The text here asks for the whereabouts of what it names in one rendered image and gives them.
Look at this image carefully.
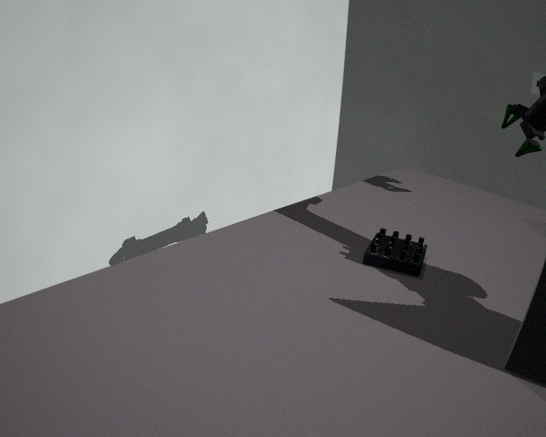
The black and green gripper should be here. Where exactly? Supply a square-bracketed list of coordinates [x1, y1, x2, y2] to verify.
[501, 100, 546, 157]

